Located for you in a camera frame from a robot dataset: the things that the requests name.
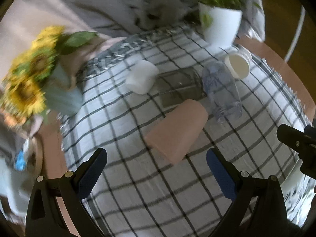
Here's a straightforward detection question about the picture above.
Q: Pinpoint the grey curtain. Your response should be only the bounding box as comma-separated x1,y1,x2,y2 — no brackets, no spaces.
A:
66,0,266,42

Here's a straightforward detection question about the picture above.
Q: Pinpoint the white cup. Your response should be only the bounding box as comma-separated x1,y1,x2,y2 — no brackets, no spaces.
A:
125,60,160,95

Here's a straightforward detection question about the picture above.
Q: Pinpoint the checkered tablecloth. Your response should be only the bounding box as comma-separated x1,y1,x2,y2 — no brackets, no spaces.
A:
61,26,311,236

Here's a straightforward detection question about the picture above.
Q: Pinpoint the white pot green plant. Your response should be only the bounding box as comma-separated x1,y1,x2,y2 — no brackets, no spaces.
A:
198,0,266,48

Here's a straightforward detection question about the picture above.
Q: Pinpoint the pink curtain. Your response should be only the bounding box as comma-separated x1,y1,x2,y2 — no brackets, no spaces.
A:
1,0,123,90

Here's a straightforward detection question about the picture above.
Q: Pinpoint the round wooden tray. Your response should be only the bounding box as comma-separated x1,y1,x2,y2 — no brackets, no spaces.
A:
23,136,43,177

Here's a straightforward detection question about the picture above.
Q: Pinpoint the houndstooth paper cup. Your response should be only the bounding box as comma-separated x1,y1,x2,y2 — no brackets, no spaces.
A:
224,49,252,80

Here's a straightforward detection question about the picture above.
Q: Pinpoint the smoky square glass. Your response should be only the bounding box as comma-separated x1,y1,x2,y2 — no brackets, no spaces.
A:
156,67,205,108

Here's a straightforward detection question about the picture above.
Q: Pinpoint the grey white device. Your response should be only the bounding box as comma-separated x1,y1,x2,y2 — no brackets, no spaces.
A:
0,157,33,218

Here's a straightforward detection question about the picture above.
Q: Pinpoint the white hoop stand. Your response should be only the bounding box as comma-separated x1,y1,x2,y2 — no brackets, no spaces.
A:
284,6,306,63

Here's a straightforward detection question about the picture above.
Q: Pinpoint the sunflower bouquet blue vase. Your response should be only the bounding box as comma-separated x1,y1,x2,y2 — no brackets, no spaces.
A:
1,25,98,128

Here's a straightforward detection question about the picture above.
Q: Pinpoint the pink cup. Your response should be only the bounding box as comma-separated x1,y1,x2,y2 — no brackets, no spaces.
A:
145,99,208,165

